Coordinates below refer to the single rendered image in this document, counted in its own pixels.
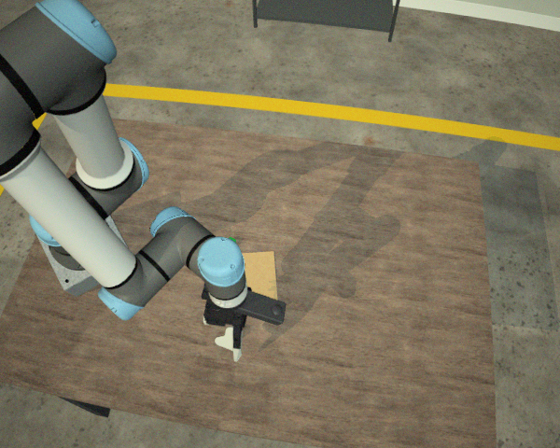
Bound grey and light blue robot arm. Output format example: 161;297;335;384
0;0;286;326

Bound tan mat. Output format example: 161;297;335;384
242;251;277;300

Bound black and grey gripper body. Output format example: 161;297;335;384
201;284;247;328

